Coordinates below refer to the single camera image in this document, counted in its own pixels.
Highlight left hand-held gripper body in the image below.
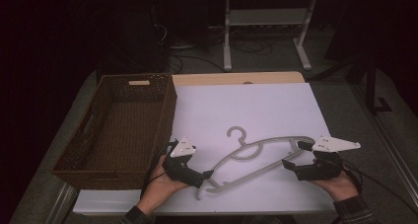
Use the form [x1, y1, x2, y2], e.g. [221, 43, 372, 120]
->
[162, 136, 205, 189]

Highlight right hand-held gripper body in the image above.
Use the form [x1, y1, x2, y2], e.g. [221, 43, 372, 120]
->
[294, 135, 362, 182]

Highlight grey plastic clothes hanger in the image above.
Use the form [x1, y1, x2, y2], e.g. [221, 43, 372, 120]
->
[196, 125, 317, 201]

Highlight brown wicker basket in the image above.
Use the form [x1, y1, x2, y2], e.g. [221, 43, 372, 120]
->
[50, 72, 178, 190]

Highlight person's right hand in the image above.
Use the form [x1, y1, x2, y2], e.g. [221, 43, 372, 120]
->
[310, 169, 360, 202]

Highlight person's left hand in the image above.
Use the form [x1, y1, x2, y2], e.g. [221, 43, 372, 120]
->
[139, 154, 190, 216]

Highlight white board sheet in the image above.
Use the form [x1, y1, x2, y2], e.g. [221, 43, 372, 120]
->
[72, 82, 337, 216]

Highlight black metal stand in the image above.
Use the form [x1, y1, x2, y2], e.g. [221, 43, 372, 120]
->
[308, 51, 394, 115]

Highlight dark computer tower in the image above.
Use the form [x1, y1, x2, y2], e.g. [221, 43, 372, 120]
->
[97, 0, 173, 76]

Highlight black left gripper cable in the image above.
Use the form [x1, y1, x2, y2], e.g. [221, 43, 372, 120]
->
[140, 142, 174, 199]

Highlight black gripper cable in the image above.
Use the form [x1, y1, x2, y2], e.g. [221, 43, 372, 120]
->
[140, 142, 174, 199]
[340, 158, 418, 216]

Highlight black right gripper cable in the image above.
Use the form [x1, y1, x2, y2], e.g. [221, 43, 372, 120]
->
[340, 158, 418, 216]

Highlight aluminium frame rail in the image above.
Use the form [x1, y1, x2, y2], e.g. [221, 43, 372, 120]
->
[352, 85, 418, 199]
[44, 182, 81, 224]

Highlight black floor cables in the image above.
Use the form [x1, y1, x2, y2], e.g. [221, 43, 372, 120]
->
[168, 36, 274, 74]

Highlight white metal desk frame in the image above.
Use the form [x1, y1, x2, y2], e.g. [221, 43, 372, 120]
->
[222, 0, 318, 73]

